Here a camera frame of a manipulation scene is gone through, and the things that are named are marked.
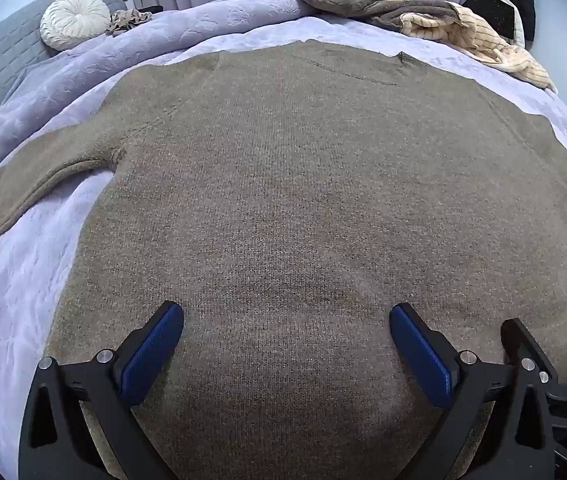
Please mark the lavender plush blanket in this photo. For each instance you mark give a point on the lavender plush blanket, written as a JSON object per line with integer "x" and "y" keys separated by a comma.
{"x": 23, "y": 285}

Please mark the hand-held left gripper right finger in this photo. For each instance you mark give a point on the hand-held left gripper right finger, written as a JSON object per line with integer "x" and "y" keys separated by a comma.
{"x": 421, "y": 355}

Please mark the grey-brown fleece garment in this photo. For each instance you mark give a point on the grey-brown fleece garment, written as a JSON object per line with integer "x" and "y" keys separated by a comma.
{"x": 363, "y": 7}

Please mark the olive knit sweater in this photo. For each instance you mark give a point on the olive knit sweater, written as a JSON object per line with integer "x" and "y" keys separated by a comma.
{"x": 288, "y": 185}

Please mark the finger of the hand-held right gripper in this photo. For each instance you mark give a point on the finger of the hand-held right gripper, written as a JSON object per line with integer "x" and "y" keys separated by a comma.
{"x": 516, "y": 337}

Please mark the crumpled beige cloth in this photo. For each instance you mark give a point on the crumpled beige cloth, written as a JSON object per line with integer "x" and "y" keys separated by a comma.
{"x": 128, "y": 21}

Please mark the cream striped garment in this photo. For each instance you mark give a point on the cream striped garment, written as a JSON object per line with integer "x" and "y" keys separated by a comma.
{"x": 483, "y": 35}

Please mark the white hanging jacket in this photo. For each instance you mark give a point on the white hanging jacket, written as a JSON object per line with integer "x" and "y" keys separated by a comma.
{"x": 518, "y": 27}

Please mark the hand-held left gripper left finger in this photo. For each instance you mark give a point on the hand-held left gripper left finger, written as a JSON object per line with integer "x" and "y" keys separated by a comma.
{"x": 153, "y": 355}

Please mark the round white pleated pillow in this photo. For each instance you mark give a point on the round white pleated pillow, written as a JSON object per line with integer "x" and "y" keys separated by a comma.
{"x": 75, "y": 21}

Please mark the black speckled cloth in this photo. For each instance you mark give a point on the black speckled cloth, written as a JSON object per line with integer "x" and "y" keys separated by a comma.
{"x": 488, "y": 10}

